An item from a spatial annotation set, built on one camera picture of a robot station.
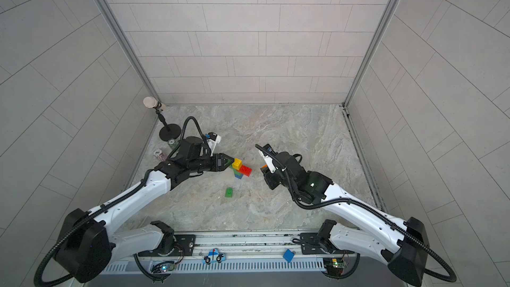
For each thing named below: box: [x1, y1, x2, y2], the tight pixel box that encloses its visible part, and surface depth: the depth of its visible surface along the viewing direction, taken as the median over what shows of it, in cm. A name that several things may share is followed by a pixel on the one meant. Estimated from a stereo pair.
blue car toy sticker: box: [201, 248, 227, 265], surface depth 69 cm
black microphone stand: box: [142, 96, 182, 142], surface depth 104 cm
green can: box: [167, 138, 179, 151], surface depth 95 cm
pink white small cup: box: [153, 148, 168, 162], surface depth 91 cm
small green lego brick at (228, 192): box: [225, 187, 234, 198], surface depth 86 cm
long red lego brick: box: [236, 164, 253, 177], surface depth 83 cm
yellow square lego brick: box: [232, 158, 243, 171], surface depth 81 cm
